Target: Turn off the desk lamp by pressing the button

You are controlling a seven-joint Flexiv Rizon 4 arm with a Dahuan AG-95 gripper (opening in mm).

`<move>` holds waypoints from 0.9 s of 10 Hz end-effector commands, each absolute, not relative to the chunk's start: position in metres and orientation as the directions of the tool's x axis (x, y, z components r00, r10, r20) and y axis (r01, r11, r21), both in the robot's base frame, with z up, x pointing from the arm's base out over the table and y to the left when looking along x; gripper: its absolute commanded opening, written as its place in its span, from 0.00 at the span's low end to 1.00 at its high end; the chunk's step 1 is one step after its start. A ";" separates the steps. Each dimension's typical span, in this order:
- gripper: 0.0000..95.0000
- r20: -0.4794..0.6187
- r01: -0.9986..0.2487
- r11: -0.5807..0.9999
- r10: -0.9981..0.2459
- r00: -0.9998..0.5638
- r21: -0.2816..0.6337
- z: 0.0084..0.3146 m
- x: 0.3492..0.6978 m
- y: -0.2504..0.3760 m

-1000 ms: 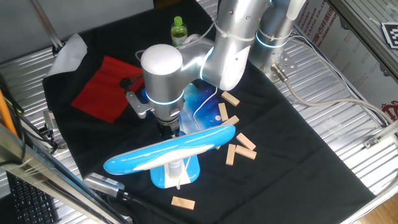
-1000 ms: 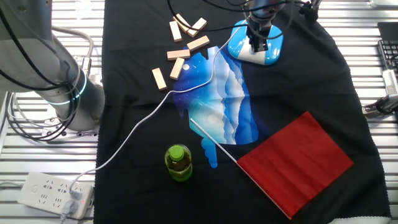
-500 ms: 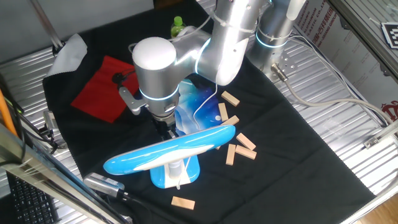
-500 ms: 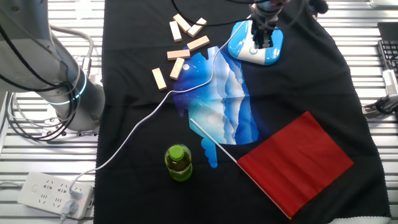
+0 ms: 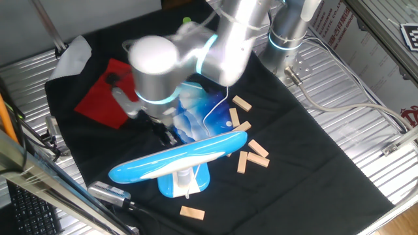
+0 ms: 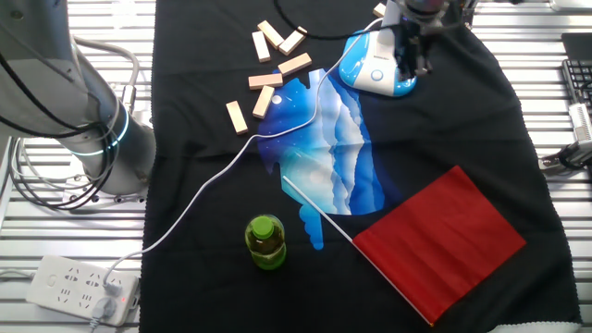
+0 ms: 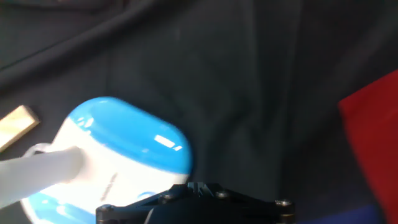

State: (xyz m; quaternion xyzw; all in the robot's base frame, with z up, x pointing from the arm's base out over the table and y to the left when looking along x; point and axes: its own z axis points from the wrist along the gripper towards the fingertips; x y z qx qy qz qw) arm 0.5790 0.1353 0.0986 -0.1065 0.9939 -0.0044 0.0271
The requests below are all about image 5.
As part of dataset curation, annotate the black camera cable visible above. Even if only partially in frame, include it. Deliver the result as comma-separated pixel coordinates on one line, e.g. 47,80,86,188
125,200,161,235

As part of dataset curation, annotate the black and white marker tag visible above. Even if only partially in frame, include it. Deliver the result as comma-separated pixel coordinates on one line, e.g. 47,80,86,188
400,22,418,52

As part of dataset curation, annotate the white cloth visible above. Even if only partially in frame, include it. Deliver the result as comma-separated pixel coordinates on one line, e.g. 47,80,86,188
48,35,93,81

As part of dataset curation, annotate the white lamp power cable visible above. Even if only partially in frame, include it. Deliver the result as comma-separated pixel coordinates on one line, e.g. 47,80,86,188
185,85,229,200

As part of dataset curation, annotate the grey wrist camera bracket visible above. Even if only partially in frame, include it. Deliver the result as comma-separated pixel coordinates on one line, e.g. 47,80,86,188
111,86,142,119

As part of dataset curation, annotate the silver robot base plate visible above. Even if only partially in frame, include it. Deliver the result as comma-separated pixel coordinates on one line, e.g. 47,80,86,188
272,54,313,86

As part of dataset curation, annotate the dark frame beam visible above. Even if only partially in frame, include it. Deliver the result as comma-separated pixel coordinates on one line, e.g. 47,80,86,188
344,0,418,82

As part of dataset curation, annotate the black keyboard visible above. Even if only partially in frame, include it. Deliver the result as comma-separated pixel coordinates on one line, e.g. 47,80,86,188
6,178,63,235

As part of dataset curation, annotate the black round cable plug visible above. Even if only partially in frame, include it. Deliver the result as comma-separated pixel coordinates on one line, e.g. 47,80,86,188
104,72,121,86

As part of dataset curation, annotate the printed board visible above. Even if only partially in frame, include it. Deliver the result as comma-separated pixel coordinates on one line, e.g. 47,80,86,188
306,0,418,128

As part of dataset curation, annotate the thick grey cable with connector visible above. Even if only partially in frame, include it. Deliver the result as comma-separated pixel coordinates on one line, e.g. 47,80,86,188
283,67,418,131

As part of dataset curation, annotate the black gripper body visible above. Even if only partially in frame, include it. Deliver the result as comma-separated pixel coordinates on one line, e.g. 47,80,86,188
152,116,180,148

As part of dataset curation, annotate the orange pole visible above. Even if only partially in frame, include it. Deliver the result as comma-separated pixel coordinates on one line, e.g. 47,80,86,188
0,93,19,144

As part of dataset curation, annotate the grey metal post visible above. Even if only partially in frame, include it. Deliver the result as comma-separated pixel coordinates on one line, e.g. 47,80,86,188
28,0,69,55

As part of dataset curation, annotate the blue and white desk lamp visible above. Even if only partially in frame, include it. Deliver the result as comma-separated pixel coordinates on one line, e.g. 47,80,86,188
108,130,248,199

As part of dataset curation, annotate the red flag with white stick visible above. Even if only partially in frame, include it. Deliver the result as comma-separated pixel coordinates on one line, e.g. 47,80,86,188
74,57,140,130

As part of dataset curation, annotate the aluminium frame bar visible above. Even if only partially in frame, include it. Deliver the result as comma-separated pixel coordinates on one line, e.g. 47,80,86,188
0,129,140,235

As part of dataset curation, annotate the metal profile bracket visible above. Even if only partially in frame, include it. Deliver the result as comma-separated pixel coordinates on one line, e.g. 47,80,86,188
381,125,418,157

